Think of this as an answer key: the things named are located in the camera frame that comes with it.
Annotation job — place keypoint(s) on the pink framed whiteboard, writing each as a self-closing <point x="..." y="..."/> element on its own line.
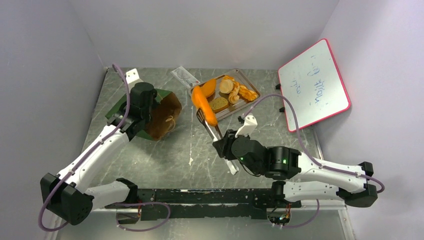
<point x="313" y="85"/>

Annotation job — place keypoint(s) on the clear plastic packet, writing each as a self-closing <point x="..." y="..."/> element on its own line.
<point x="185" y="77"/>

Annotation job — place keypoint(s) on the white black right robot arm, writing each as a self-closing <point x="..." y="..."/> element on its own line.
<point x="298" y="177"/>

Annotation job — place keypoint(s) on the metal baking tray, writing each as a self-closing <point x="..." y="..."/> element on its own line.
<point x="223" y="95"/>

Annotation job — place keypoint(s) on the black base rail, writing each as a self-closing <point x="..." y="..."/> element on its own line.
<point x="255" y="203"/>

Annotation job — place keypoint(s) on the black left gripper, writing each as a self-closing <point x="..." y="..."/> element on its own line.
<point x="155" y="103"/>

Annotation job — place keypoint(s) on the pale croissant fake bread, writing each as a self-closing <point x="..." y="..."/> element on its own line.
<point x="233" y="96"/>

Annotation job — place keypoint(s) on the green paper bag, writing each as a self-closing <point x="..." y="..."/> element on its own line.
<point x="163" y="116"/>

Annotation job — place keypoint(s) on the braided orange fake bread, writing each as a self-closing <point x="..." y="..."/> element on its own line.
<point x="244" y="92"/>

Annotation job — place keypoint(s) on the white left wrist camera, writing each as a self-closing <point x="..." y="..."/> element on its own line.
<point x="132" y="77"/>

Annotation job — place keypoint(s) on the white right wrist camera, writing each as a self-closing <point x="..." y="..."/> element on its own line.
<point x="249" y="124"/>

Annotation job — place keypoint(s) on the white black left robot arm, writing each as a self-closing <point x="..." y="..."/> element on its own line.
<point x="92" y="165"/>

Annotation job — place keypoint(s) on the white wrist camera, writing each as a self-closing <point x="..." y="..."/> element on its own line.
<point x="132" y="77"/>
<point x="249" y="124"/>

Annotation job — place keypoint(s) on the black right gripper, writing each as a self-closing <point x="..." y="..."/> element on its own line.
<point x="224" y="145"/>

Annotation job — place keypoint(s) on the aluminium frame rail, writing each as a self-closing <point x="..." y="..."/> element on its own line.
<point x="277" y="218"/>

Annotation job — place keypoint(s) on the long orange fake baguette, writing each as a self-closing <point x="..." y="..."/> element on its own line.
<point x="201" y="102"/>

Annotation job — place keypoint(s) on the pale round fake bun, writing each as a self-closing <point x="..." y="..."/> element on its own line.
<point x="226" y="86"/>

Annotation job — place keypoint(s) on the smooth orange fake loaf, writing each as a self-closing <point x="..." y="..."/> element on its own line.
<point x="209" y="87"/>

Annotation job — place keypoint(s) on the round seeded fake bread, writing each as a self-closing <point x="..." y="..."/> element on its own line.
<point x="219" y="104"/>

